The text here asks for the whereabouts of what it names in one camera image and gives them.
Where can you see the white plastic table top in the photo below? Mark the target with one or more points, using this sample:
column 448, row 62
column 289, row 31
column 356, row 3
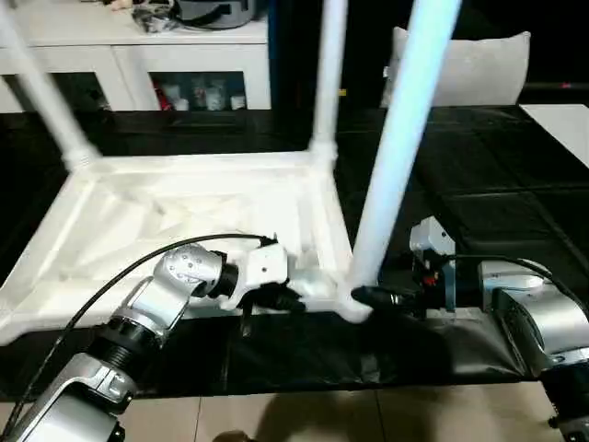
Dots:
column 115, row 221

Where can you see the white plastic table leg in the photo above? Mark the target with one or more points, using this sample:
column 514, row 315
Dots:
column 405, row 115
column 329, row 69
column 50, row 92

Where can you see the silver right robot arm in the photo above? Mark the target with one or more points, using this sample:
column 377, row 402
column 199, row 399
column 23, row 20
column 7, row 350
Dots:
column 511, row 281

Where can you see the grey cushion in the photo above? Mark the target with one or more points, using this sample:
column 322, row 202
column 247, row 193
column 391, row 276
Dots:
column 483, row 69

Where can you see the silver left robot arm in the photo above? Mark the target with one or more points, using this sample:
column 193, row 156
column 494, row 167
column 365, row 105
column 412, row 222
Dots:
column 170, row 285

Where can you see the black clutter pile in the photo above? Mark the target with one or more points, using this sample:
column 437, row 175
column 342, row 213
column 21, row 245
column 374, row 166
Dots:
column 154, row 20

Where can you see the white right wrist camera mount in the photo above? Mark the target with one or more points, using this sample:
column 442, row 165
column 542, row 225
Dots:
column 432, row 239

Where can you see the black work mat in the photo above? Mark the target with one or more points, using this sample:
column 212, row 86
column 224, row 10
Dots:
column 506, row 184

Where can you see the white glass-door cabinet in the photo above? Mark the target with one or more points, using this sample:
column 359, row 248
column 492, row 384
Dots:
column 69, row 55

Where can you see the grey helmet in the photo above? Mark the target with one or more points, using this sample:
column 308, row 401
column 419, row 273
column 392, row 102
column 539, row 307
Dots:
column 216, row 11

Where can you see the beige plush toy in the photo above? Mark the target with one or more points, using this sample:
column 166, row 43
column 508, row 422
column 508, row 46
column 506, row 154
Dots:
column 122, row 3

